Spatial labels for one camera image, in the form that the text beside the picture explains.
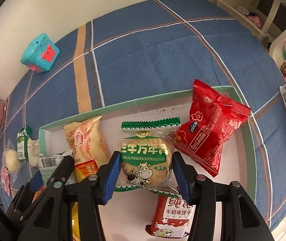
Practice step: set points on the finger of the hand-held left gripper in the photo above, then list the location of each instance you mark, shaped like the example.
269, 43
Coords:
64, 168
36, 184

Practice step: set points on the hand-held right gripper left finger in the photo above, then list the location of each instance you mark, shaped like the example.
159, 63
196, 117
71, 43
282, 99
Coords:
110, 178

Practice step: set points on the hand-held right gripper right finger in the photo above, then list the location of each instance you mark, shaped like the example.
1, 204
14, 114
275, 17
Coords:
180, 178

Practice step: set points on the pink snack packet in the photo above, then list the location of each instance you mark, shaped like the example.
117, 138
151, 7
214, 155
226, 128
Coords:
5, 180

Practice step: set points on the white snack packet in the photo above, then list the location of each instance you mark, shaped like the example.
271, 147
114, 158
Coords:
34, 153

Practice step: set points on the peach bread packet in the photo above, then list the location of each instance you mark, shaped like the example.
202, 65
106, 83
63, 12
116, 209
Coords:
87, 140

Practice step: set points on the clear round cake packet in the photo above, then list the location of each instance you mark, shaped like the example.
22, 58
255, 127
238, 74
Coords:
10, 158

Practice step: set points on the red white biscuit packet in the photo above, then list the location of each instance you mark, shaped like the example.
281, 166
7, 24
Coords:
173, 216

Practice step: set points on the dark green milk biscuit packet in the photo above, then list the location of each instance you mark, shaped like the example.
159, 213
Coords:
22, 143

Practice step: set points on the green cow biscuit packet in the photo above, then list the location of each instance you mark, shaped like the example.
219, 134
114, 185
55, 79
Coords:
145, 150

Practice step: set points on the red snack packet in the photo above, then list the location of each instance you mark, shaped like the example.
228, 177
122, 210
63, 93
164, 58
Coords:
208, 135

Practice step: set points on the yellow snack packet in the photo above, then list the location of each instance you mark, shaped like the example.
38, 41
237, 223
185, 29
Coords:
75, 221

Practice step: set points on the teal cardboard tray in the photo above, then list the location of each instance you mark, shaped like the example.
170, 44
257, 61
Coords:
233, 165

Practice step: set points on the teal toy box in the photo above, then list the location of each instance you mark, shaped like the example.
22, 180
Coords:
40, 52

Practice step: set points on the white chair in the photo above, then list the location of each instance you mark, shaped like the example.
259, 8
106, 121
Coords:
283, 40

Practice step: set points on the pink bowl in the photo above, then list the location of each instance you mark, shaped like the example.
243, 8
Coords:
254, 20

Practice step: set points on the white plate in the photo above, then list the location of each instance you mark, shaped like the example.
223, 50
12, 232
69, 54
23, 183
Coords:
243, 10

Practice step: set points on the white wooden shelf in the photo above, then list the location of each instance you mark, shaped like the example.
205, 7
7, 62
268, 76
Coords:
278, 7

